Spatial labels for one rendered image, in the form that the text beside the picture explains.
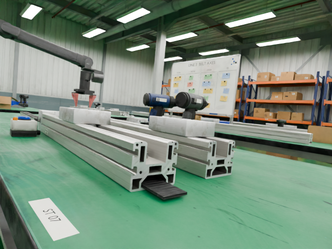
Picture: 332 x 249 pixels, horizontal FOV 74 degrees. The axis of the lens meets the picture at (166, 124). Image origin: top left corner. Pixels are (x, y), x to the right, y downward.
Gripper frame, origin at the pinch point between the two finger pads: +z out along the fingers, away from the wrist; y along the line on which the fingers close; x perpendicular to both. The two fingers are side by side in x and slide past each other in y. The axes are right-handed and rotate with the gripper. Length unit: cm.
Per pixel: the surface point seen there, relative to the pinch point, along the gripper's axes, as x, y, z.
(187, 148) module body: -92, -4, 8
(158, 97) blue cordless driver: -51, 16, -7
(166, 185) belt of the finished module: -100, -17, 13
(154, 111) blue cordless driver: -50, 15, -1
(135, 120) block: -30.9, 16.9, 4.8
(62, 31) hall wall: 1108, 229, -363
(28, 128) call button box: -34.5, -30.5, 10.1
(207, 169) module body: -97, -2, 12
